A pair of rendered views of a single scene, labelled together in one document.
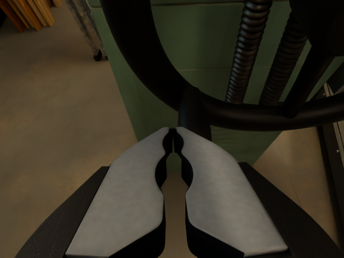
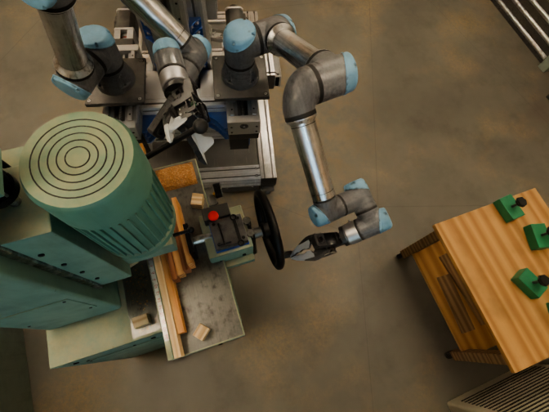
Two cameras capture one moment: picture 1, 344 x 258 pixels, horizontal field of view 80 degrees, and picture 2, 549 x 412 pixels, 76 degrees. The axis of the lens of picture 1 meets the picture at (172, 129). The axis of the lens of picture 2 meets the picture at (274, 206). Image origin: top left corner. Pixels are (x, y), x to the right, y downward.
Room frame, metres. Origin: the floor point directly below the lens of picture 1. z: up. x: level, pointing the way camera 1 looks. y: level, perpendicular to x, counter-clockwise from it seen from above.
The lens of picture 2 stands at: (0.29, 0.22, 1.98)
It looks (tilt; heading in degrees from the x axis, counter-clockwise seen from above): 69 degrees down; 241
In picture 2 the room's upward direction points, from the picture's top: 11 degrees clockwise
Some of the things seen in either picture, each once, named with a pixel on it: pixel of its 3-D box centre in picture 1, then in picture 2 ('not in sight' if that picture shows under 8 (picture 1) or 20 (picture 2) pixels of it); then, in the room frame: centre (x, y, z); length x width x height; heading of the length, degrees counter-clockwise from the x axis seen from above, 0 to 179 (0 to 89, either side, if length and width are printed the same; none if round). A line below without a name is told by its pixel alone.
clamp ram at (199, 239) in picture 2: not in sight; (200, 239); (0.35, -0.10, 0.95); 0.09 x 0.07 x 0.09; 89
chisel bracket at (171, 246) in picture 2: not in sight; (148, 242); (0.48, -0.11, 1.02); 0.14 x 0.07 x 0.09; 179
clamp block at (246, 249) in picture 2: not in sight; (226, 235); (0.27, -0.10, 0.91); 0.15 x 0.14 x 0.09; 89
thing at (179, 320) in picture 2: not in sight; (159, 230); (0.46, -0.17, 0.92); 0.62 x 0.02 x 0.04; 89
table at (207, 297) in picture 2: not in sight; (201, 246); (0.35, -0.10, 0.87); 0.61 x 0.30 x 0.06; 89
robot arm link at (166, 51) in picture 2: not in sight; (169, 61); (0.29, -0.53, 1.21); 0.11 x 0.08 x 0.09; 89
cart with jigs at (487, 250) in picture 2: not in sight; (494, 278); (-0.94, 0.33, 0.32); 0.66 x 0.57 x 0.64; 91
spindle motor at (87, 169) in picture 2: not in sight; (113, 196); (0.46, -0.11, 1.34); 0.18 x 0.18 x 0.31
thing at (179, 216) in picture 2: not in sight; (183, 233); (0.39, -0.14, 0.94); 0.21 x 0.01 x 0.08; 89
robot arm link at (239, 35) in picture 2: not in sight; (241, 42); (0.02, -0.77, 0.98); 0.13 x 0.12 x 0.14; 7
